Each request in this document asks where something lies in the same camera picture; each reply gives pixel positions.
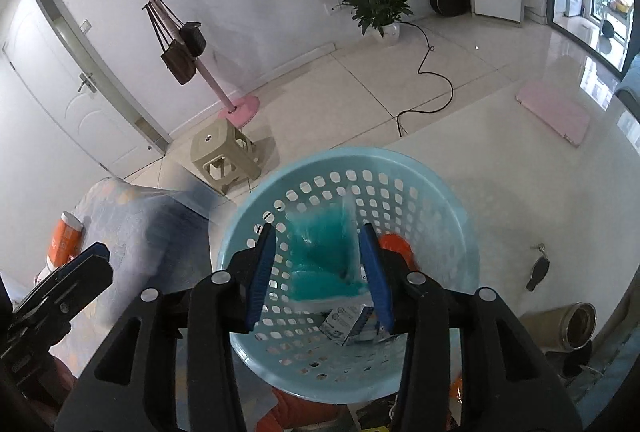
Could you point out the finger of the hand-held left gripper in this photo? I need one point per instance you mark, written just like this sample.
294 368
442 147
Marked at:
85 269

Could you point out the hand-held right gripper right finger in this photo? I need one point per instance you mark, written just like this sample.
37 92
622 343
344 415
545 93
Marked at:
377 282

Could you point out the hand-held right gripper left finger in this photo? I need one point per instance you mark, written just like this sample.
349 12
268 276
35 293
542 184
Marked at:
260 277

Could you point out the orange-red plastic wrapper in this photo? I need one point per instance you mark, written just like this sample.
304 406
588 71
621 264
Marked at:
397 247

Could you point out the white milk carton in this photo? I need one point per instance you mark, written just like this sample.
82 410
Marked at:
350 319

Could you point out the teal plastic packet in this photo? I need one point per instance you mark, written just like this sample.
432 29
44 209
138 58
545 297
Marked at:
320 252

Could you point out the light blue plastic basket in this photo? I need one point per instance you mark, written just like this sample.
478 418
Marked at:
425 222

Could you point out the black shoulder bag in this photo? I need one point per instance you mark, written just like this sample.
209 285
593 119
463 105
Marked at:
192 37

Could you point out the orange cup with white lid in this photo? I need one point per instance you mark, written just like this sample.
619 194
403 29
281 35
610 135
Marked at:
65 242

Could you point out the patterned grey tablecloth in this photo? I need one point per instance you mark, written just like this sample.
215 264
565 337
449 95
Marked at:
130 232

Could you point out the beige plastic stool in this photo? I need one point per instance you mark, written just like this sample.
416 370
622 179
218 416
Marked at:
220 137

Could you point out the black key fob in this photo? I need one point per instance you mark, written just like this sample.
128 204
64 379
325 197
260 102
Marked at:
537 269

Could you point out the white door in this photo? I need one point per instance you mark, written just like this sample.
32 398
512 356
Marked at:
60 102

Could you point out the metal thermos flask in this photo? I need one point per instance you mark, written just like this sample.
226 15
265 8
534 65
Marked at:
550 327

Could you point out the pink coat rack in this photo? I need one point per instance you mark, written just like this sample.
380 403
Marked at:
210 77

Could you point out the brown tote bag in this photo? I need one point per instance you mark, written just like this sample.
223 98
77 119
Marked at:
177 62

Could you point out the pink floor mat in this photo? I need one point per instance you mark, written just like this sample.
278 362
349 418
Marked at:
555 112

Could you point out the green potted plant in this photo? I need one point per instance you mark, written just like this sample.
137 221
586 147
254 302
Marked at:
380 2

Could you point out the grey sofa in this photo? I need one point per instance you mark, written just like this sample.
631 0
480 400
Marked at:
631 87

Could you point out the wall light switch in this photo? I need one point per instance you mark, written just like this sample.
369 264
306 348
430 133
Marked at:
86 26

